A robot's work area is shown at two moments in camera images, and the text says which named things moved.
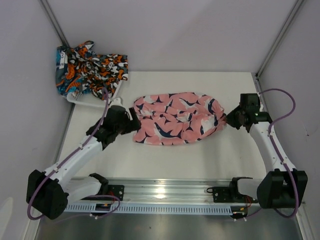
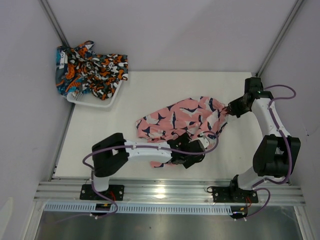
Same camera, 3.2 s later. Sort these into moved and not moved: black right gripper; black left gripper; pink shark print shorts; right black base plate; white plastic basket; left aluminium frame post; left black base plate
Moved: black left gripper; pink shark print shorts; black right gripper
Not moved: white plastic basket; right black base plate; left black base plate; left aluminium frame post
